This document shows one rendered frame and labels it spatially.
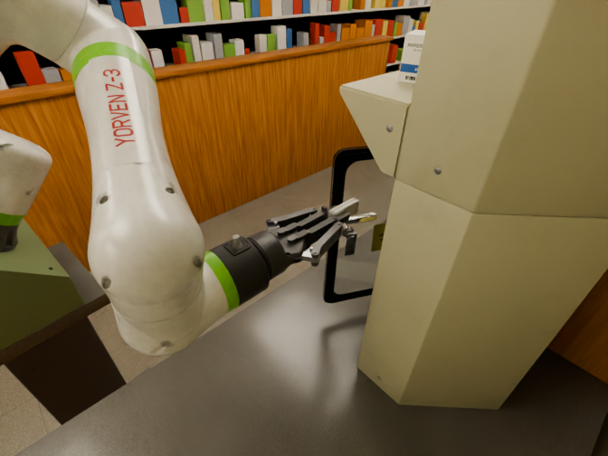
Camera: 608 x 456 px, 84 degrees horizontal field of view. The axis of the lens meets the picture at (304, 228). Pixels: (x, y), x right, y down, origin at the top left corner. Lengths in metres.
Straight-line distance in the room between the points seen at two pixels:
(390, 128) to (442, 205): 0.12
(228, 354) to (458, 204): 0.60
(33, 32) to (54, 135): 1.65
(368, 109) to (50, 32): 0.46
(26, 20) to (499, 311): 0.78
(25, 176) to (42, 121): 1.31
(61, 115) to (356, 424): 2.03
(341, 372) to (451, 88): 0.60
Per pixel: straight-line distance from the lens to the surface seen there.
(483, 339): 0.64
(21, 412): 2.20
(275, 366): 0.81
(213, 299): 0.46
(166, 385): 0.83
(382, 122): 0.47
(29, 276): 0.97
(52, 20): 0.66
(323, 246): 0.54
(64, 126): 2.28
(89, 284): 1.11
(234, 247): 0.48
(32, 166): 0.97
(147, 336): 0.43
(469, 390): 0.77
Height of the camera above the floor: 1.63
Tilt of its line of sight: 37 degrees down
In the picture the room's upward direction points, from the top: 1 degrees clockwise
